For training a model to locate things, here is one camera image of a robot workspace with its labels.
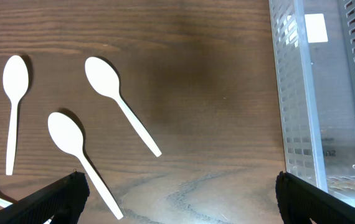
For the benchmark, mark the white plastic spoon middle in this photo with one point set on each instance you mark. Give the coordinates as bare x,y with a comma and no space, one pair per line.
68,137

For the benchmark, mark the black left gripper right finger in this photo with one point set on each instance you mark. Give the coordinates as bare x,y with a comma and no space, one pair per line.
300,202

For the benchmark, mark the white plastic spoon far left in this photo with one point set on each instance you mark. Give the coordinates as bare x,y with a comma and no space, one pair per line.
15,83

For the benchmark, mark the clear perforated plastic basket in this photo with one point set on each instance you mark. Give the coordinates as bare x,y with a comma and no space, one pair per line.
316,90

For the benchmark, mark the white label sticker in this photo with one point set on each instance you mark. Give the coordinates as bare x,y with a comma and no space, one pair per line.
316,28

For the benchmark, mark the white plastic spoon right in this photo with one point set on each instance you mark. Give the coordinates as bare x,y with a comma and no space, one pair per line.
105,81

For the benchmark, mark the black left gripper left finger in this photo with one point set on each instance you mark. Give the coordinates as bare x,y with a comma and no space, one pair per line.
60,202

